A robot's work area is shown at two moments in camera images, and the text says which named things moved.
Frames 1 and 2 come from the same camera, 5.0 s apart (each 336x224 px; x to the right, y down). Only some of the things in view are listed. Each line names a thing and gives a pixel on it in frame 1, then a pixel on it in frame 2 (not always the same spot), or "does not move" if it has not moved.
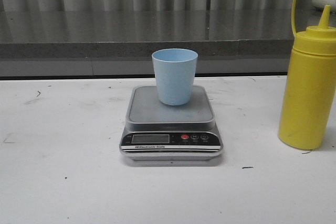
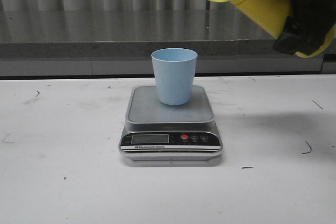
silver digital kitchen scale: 156,131 does not move
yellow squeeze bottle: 308,108 to 270,12
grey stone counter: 37,43 does not move
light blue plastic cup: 175,70 does not move
